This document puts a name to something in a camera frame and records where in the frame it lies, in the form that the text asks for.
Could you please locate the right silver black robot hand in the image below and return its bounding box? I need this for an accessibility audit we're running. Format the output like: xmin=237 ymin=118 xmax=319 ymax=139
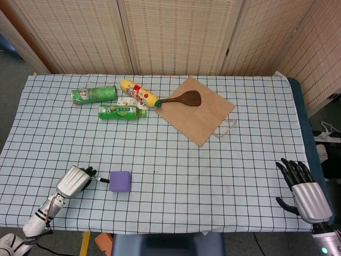
xmin=275 ymin=157 xmax=334 ymax=224

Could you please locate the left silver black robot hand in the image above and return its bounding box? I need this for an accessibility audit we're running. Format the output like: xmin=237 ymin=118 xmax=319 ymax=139
xmin=55 ymin=165 xmax=98 ymax=200

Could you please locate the checkered tablecloth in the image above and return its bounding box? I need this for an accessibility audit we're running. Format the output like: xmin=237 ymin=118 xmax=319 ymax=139
xmin=0 ymin=71 xmax=314 ymax=235

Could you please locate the purple foam cube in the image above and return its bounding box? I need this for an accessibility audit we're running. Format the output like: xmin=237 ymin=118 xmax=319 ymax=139
xmin=109 ymin=171 xmax=132 ymax=193

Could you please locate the yellow floor tape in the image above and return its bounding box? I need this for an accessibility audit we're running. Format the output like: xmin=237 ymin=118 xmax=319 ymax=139
xmin=79 ymin=231 xmax=91 ymax=256

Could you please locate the white power strip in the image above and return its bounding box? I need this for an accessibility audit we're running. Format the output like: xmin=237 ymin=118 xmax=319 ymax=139
xmin=314 ymin=122 xmax=341 ymax=142

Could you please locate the orange block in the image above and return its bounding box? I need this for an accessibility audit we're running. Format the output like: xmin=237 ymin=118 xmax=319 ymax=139
xmin=95 ymin=233 xmax=114 ymax=256

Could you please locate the green plastic drink bottle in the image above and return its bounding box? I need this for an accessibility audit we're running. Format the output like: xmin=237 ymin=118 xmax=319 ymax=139
xmin=98 ymin=103 xmax=148 ymax=120

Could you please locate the green cylindrical chip can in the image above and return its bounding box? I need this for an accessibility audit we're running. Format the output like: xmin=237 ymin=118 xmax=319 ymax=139
xmin=71 ymin=85 xmax=118 ymax=106

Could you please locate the yellow plastic drink bottle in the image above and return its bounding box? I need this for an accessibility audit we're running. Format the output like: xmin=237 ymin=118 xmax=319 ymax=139
xmin=117 ymin=79 xmax=163 ymax=109

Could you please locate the brown paper bag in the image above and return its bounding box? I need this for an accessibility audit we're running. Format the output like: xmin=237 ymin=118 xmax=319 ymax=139
xmin=155 ymin=76 xmax=238 ymax=148

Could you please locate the dark wooden rice spoon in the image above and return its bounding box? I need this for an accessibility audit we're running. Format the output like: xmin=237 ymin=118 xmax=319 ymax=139
xmin=159 ymin=90 xmax=202 ymax=107

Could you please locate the blue board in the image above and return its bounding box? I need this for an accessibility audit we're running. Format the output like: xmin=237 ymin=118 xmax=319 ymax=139
xmin=0 ymin=34 xmax=19 ymax=58

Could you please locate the beige woven folding screen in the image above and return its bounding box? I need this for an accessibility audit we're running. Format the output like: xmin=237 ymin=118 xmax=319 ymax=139
xmin=0 ymin=0 xmax=341 ymax=118

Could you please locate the black floor cable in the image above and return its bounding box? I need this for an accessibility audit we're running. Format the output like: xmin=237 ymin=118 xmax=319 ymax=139
xmin=34 ymin=237 xmax=70 ymax=256
xmin=253 ymin=231 xmax=270 ymax=256

